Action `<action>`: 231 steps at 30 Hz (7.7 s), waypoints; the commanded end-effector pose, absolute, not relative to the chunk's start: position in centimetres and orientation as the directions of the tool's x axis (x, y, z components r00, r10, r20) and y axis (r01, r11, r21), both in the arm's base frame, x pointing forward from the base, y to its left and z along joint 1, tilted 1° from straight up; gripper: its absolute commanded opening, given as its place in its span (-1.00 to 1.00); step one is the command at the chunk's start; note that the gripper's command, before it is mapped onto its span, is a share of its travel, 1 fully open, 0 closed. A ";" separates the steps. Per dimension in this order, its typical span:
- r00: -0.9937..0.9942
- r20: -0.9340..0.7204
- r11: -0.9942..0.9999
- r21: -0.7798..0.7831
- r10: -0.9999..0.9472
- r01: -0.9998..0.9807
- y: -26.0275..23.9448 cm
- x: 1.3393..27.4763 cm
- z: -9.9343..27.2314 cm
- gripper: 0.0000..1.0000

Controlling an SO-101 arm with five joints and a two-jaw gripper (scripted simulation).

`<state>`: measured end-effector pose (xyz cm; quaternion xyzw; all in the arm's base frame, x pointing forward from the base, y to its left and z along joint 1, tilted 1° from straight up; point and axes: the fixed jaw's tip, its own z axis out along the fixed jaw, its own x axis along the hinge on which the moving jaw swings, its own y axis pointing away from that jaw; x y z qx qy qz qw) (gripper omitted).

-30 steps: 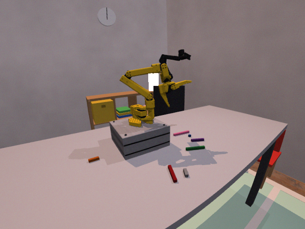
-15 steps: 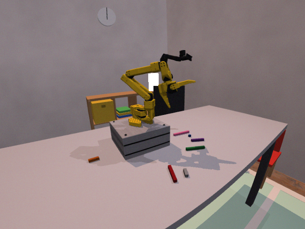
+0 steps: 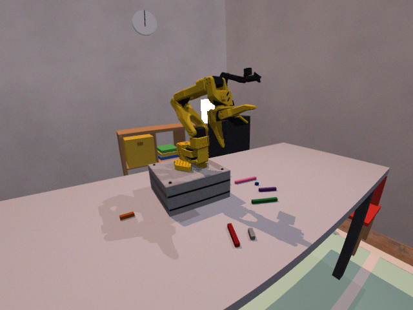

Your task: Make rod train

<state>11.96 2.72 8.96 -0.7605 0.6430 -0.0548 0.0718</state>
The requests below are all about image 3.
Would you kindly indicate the dark red rectangular bar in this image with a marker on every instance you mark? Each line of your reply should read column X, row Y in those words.
column 233, row 235

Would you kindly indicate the orange rod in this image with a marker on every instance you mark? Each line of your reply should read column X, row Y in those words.
column 127, row 215

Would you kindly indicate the green rod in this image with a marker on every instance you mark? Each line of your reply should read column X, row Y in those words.
column 264, row 200

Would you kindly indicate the purple rod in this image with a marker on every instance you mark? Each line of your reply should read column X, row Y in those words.
column 266, row 189

